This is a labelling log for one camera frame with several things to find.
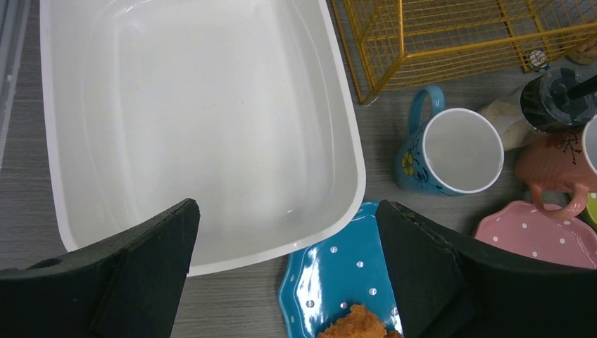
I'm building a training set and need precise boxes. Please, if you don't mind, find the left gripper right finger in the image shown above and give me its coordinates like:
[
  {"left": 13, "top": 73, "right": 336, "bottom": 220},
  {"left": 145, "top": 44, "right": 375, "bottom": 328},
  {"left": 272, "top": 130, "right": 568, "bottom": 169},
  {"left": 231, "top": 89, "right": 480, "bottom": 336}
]
[{"left": 376, "top": 200, "right": 596, "bottom": 337}]

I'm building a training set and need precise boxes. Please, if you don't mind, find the pink polka dot plate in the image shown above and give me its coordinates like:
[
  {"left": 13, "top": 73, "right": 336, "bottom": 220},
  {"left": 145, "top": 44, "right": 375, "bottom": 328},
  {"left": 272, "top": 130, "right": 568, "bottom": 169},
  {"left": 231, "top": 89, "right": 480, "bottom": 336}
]
[{"left": 474, "top": 201, "right": 596, "bottom": 270}]

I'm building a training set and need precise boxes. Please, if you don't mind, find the left fried chicken piece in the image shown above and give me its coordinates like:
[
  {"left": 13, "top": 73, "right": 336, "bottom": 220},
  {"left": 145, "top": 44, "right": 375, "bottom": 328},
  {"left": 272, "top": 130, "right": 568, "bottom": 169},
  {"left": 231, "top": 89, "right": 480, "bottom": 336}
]
[{"left": 317, "top": 304, "right": 403, "bottom": 338}]

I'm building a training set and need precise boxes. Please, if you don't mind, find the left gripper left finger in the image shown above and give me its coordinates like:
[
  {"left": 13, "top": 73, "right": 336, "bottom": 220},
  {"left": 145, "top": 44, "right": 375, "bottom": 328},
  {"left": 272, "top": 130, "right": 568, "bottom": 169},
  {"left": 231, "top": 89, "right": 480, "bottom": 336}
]
[{"left": 1, "top": 199, "right": 200, "bottom": 337}]

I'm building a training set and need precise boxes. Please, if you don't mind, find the pink mug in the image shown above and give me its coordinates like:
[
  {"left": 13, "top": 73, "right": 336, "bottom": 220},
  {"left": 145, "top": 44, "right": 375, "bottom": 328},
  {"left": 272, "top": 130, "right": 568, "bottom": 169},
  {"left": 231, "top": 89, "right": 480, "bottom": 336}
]
[{"left": 513, "top": 118, "right": 596, "bottom": 220}]

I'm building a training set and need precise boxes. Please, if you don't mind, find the green polka dot plate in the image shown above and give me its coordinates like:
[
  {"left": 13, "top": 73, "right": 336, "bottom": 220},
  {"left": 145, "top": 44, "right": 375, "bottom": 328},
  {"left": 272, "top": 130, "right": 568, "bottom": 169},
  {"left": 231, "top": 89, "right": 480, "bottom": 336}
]
[{"left": 581, "top": 192, "right": 597, "bottom": 230}]

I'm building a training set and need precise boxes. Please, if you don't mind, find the blue mug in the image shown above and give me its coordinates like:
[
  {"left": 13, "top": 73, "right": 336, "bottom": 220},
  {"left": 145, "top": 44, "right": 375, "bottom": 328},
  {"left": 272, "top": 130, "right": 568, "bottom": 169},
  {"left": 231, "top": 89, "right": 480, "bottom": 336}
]
[{"left": 394, "top": 84, "right": 505, "bottom": 196}]

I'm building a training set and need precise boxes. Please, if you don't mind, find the blue polka dot plate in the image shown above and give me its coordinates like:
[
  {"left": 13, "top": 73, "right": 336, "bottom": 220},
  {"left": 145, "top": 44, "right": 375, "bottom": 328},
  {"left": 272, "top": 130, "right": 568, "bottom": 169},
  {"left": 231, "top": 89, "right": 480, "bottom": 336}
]
[{"left": 278, "top": 201, "right": 403, "bottom": 337}]

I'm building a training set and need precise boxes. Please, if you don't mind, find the yellow wire basket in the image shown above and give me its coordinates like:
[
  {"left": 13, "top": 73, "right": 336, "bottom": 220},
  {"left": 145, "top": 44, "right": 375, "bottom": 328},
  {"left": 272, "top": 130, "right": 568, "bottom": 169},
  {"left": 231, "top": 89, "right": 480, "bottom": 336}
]
[{"left": 331, "top": 0, "right": 596, "bottom": 104}]

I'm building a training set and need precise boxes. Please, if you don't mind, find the white plastic basin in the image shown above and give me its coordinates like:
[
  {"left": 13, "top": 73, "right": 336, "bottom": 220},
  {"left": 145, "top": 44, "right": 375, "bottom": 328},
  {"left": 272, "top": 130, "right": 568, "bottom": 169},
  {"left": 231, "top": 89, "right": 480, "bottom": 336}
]
[{"left": 39, "top": 1, "right": 365, "bottom": 276}]

